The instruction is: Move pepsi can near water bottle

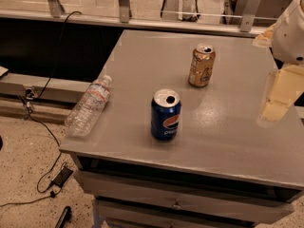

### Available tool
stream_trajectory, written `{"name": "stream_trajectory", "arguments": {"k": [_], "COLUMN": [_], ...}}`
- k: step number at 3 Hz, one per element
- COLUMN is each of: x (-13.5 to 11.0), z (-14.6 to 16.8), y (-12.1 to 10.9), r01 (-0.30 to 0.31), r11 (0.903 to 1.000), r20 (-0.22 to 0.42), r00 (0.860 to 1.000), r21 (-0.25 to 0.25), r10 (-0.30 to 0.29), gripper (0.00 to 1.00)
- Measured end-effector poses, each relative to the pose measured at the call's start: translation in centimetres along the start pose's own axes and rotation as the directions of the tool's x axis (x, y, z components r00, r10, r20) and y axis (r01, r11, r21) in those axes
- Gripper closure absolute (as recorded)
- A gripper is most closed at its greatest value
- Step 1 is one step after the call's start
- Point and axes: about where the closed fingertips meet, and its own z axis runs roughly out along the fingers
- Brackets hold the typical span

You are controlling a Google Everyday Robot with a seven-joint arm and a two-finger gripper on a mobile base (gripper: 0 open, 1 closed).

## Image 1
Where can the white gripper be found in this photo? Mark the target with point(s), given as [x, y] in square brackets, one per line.
[290, 37]

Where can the blue pepsi can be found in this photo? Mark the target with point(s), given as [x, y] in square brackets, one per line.
[165, 114]

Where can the gold soda can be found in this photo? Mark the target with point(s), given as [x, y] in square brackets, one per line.
[203, 58]

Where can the clear plastic water bottle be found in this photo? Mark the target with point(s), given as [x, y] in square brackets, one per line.
[86, 112]

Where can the grey drawer cabinet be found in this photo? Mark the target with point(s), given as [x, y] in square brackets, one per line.
[219, 146]

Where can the upper grey drawer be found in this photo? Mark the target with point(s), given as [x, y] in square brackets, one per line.
[183, 199]

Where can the grey drawer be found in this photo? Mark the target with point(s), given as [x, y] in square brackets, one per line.
[183, 199]
[127, 216]

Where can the lower grey drawer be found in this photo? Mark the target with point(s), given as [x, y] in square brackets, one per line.
[127, 216]

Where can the grey metal floor beam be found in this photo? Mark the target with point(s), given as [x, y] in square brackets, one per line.
[56, 89]

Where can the black power adapter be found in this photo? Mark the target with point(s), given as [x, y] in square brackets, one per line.
[61, 177]

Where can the black object on floor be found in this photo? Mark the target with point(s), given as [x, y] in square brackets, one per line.
[65, 216]

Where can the metal railing frame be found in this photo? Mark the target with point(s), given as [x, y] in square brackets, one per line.
[240, 17]

